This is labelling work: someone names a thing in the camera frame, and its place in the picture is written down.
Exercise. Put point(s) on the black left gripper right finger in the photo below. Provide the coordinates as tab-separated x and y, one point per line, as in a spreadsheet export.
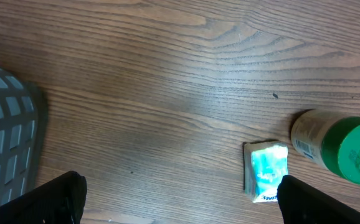
301	203

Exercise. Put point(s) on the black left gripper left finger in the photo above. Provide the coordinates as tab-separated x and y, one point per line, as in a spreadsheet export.
60	200

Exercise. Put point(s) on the teal tissue packet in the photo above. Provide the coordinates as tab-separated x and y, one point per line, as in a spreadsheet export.
265	164

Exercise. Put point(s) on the green lid jar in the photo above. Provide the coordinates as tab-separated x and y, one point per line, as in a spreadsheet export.
330	139

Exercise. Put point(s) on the dark grey plastic basket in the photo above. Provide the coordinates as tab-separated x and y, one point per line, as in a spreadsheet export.
22	121

